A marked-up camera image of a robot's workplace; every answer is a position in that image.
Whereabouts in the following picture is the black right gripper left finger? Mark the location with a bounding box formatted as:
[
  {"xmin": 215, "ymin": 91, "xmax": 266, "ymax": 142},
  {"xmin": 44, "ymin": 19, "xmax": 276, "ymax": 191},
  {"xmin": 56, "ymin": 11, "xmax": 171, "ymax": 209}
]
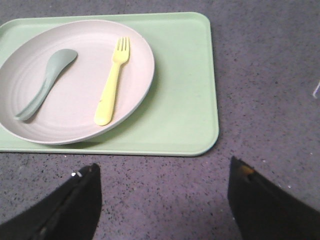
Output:
[{"xmin": 0, "ymin": 163, "xmax": 102, "ymax": 240}]

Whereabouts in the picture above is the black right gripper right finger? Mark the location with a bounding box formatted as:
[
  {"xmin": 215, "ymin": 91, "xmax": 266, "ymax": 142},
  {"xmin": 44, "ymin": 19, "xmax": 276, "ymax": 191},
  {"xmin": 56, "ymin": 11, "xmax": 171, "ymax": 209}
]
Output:
[{"xmin": 227, "ymin": 156, "xmax": 320, "ymax": 240}]

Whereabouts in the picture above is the yellow plastic fork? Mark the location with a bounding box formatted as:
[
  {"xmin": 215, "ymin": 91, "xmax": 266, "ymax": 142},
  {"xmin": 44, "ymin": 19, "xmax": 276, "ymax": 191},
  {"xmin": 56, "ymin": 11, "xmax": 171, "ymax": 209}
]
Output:
[{"xmin": 94, "ymin": 37, "xmax": 130, "ymax": 126}]

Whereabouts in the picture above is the beige round plate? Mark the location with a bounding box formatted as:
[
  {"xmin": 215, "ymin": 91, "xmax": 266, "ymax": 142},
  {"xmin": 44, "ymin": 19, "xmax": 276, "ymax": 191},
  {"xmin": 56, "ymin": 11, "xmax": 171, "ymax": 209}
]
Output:
[{"xmin": 0, "ymin": 20, "xmax": 155, "ymax": 145}]

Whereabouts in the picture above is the light green rectangular tray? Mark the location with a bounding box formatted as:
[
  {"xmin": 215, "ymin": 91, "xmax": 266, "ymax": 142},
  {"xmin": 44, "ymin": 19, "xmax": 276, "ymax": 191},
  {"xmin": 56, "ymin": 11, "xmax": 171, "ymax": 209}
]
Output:
[{"xmin": 0, "ymin": 12, "xmax": 219, "ymax": 156}]

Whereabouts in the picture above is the sage green spoon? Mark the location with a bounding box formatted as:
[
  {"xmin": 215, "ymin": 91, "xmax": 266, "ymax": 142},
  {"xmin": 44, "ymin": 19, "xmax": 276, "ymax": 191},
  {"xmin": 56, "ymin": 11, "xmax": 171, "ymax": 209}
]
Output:
[{"xmin": 14, "ymin": 48, "xmax": 78, "ymax": 121}]

